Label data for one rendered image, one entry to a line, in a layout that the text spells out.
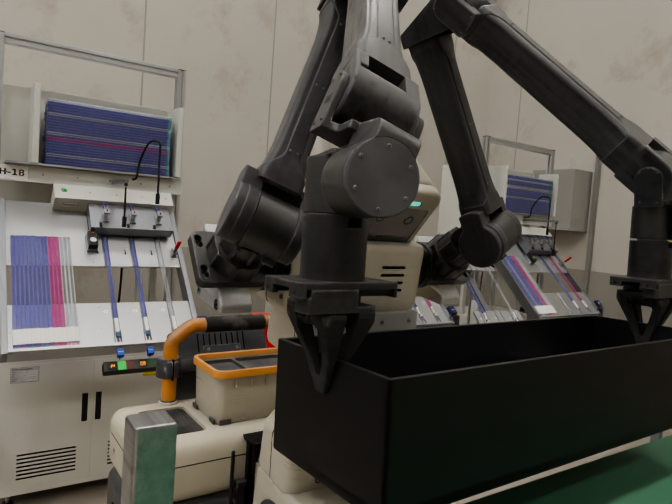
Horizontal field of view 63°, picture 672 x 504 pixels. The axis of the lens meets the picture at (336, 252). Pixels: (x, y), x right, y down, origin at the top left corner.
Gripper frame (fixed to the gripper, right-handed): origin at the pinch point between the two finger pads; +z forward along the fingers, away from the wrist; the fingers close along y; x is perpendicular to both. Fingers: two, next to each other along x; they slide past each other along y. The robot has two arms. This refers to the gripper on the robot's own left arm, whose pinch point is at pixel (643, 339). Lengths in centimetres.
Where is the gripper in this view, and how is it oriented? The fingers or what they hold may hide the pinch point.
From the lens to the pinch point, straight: 93.5
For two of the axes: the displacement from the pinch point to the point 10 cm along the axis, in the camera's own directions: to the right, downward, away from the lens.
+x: -5.7, -0.7, 8.2
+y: 8.2, 0.2, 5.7
